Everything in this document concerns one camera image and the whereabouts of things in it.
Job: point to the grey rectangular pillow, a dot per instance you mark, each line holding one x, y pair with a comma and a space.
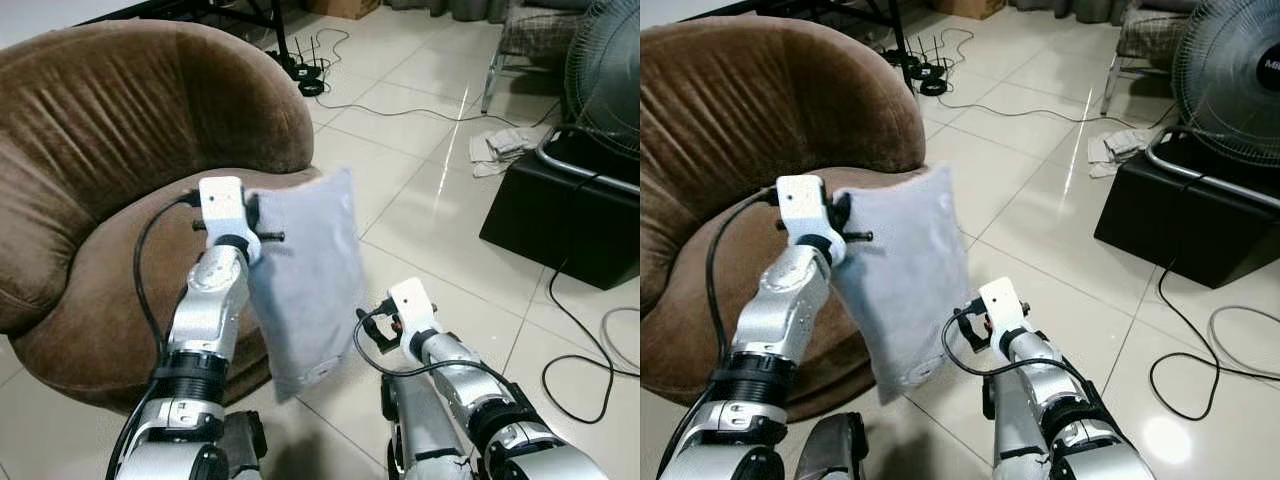
910, 290
310, 290

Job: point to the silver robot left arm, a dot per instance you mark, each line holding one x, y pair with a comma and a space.
785, 310
205, 310

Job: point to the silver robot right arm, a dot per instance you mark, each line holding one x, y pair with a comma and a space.
460, 360
1040, 360

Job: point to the brown round fabric sofa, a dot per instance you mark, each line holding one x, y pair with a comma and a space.
120, 120
760, 110

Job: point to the robot right leg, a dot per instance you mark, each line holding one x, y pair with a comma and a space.
420, 430
1015, 430

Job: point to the robot leg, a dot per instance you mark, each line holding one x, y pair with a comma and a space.
1015, 430
420, 430
835, 445
243, 445

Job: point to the robot left leg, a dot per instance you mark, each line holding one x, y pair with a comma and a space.
835, 445
243, 445

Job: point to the black rectangular box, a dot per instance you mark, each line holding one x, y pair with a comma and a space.
540, 220
1170, 220

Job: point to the crumpled white cloth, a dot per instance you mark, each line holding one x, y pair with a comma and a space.
1115, 150
500, 148

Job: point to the tan cardboard box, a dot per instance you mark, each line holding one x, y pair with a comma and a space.
342, 8
968, 8

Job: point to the dark grey standing fan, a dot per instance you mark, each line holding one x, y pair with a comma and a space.
1230, 80
600, 70

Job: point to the grey curtain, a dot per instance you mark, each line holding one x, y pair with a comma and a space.
450, 8
1070, 8

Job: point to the metal chair with plaid cushion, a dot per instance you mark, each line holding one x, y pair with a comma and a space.
535, 35
1150, 35

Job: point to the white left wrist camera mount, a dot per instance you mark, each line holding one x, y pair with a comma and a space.
222, 205
800, 205

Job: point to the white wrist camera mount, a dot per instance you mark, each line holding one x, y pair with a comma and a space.
222, 205
412, 300
1000, 300
800, 205

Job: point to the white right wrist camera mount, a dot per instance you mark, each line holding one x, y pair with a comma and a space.
1000, 300
412, 300

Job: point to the black metal table frame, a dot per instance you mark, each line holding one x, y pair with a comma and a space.
888, 20
268, 20

